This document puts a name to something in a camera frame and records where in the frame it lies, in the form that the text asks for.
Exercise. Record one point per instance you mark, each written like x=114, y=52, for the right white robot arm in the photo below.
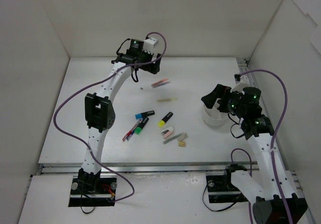
x=276, y=200

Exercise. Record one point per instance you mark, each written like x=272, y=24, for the blue pen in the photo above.
x=131, y=132

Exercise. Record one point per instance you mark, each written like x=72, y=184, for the purple pen tube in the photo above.
x=161, y=84

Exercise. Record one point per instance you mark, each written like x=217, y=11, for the yellow cap black highlighter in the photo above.
x=164, y=120

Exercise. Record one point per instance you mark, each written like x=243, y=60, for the small wooden sharpener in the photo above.
x=181, y=144

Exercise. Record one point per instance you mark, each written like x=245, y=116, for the grey eraser block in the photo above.
x=182, y=137

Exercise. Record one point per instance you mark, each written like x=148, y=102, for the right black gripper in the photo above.
x=223, y=96

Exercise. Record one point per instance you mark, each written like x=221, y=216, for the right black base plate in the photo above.
x=219, y=192

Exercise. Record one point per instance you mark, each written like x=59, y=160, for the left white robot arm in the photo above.
x=99, y=111

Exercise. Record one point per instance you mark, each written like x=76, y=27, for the yellow pen tube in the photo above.
x=166, y=99

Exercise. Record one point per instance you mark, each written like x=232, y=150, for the red pen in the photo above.
x=124, y=138

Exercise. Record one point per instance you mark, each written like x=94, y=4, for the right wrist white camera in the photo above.
x=241, y=81

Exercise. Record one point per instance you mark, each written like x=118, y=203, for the wrist white camera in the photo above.
x=241, y=81
x=149, y=44

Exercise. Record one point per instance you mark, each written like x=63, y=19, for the blue cap black highlighter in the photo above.
x=144, y=114

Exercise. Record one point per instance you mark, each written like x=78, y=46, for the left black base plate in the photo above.
x=102, y=195

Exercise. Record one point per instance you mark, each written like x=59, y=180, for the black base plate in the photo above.
x=219, y=192
x=102, y=195

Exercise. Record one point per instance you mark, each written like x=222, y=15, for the pink white stapler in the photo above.
x=167, y=132

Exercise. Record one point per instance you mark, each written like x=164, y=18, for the white divided round container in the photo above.
x=213, y=117

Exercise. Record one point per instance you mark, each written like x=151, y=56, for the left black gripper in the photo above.
x=149, y=63

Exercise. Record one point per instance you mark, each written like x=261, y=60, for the green cap black highlighter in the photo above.
x=141, y=125

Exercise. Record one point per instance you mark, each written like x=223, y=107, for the pink pen tube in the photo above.
x=160, y=81

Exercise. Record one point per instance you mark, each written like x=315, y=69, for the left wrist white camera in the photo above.
x=149, y=44

